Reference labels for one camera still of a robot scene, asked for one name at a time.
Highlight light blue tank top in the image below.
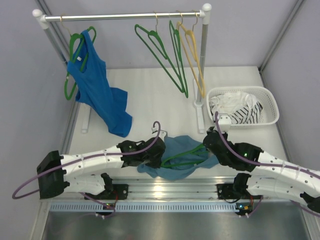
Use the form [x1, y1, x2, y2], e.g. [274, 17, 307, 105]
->
[137, 135, 219, 181]

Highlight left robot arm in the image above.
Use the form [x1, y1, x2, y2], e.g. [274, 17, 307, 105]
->
[36, 136, 166, 199]

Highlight royal blue tank top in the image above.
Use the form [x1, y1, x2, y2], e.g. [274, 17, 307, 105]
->
[67, 29, 133, 138]

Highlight yellow hanger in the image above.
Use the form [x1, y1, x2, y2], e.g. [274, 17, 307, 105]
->
[176, 12, 206, 97]

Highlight green hanger with blue top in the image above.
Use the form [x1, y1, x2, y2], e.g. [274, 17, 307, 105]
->
[64, 26, 97, 101]

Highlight white clothes in basket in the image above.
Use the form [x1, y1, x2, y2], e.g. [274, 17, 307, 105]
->
[208, 91, 259, 110]

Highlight striped garment in basket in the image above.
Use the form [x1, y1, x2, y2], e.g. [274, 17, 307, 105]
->
[211, 102, 264, 125]

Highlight white plastic laundry basket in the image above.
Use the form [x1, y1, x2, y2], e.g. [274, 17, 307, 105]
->
[206, 86, 280, 129]

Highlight silver clothes rack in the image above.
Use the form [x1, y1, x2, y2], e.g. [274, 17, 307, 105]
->
[32, 3, 212, 134]

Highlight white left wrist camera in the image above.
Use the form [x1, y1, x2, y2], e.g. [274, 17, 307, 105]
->
[151, 127, 168, 142]

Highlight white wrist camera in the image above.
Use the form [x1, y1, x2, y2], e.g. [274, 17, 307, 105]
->
[212, 113, 232, 133]
[151, 127, 168, 142]

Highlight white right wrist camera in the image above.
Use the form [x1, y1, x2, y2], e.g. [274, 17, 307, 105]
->
[212, 113, 232, 133]

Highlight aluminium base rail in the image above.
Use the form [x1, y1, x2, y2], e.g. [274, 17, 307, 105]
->
[49, 177, 302, 215]

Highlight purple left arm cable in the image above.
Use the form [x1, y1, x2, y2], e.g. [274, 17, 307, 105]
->
[11, 120, 162, 218]

